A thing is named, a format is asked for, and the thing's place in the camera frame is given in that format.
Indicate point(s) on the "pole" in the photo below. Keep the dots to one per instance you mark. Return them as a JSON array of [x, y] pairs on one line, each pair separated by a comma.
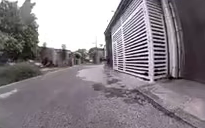
[[96, 42]]

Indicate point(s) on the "grey low buildings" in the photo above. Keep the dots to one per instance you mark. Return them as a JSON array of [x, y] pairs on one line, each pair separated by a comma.
[[60, 56]]

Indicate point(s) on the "building with white slatted gate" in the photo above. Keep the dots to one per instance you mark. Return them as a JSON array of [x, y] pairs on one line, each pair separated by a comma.
[[140, 43]]

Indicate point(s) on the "grey asphalt road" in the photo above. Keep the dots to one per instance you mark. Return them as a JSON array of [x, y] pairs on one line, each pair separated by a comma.
[[63, 100]]

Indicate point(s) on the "pale concrete kerb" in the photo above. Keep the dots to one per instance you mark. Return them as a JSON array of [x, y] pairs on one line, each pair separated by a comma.
[[30, 78]]

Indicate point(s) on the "green bushes strip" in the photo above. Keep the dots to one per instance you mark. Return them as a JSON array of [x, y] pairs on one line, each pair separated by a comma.
[[13, 71]]

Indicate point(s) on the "grey concrete pavement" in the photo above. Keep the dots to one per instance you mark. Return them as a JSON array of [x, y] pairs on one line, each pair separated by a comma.
[[186, 96]]

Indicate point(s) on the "large green tree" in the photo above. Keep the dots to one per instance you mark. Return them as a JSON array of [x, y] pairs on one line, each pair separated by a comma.
[[13, 30]]

